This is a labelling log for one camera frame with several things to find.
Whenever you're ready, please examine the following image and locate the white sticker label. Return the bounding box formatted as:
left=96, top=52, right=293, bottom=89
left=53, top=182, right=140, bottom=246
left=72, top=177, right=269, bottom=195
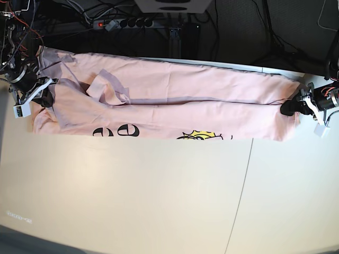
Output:
left=6, top=211, right=32, bottom=224

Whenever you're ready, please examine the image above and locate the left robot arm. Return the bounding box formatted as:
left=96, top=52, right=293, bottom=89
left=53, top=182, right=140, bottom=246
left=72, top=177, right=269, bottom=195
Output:
left=280, top=57, right=338, bottom=138

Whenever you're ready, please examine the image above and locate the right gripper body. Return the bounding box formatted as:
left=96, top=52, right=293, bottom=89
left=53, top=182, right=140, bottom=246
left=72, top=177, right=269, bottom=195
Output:
left=7, top=70, right=40, bottom=97

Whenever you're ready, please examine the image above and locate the aluminium table leg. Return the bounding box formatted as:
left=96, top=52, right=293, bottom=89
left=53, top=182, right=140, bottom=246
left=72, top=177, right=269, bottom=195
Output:
left=168, top=28, right=182, bottom=59

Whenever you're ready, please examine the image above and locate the black power strip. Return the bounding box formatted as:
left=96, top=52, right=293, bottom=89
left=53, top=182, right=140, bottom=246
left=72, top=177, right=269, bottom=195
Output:
left=93, top=18, right=155, bottom=31

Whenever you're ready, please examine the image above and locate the pink T-shirt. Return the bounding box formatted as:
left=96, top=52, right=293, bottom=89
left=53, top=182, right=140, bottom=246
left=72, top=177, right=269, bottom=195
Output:
left=32, top=48, right=300, bottom=141

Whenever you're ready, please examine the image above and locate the black power adapter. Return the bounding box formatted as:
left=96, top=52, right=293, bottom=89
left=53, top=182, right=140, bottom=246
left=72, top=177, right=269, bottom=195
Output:
left=182, top=23, right=201, bottom=41

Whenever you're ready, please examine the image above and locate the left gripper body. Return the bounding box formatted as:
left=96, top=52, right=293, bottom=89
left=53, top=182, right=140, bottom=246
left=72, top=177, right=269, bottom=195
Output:
left=280, top=83, right=322, bottom=116

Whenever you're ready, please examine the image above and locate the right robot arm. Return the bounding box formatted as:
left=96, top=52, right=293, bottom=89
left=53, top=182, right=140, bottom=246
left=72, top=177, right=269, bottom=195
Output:
left=1, top=1, right=59, bottom=118

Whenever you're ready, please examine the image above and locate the grey box under table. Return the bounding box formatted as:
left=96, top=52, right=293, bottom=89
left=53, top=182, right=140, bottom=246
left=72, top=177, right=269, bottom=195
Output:
left=134, top=0, right=212, bottom=13

